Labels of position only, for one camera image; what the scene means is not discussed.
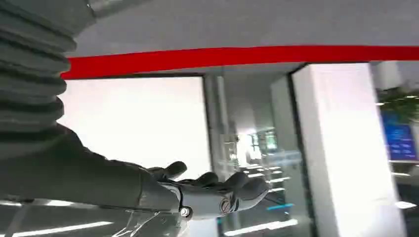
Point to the glass door with dark frame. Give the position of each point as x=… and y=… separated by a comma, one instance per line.
x=248, y=108

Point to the blue display screen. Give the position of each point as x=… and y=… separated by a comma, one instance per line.
x=399, y=140

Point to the green potted plant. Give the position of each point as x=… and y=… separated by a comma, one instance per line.
x=401, y=104

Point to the ribbed grey right arm sleeve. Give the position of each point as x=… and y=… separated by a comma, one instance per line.
x=29, y=65

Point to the white square pillar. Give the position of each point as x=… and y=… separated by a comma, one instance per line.
x=343, y=147

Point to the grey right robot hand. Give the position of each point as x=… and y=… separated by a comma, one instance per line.
x=82, y=180

